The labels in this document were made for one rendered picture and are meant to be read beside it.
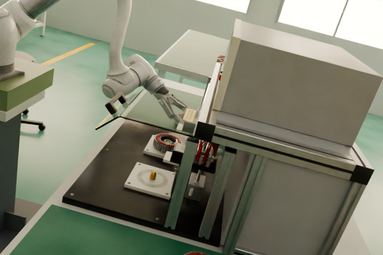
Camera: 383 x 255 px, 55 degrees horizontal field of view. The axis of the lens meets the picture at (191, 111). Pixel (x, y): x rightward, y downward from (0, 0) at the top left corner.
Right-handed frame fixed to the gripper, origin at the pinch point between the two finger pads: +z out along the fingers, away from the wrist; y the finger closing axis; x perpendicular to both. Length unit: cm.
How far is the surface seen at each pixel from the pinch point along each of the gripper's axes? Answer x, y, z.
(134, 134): 5.4, -31.6, -9.3
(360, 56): -57, 452, 91
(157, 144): -4.1, -38.5, 0.5
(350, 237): -37, -37, 68
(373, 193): 0, 174, 154
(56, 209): 4, -85, -3
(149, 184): -7, -61, 9
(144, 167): -3, -53, 4
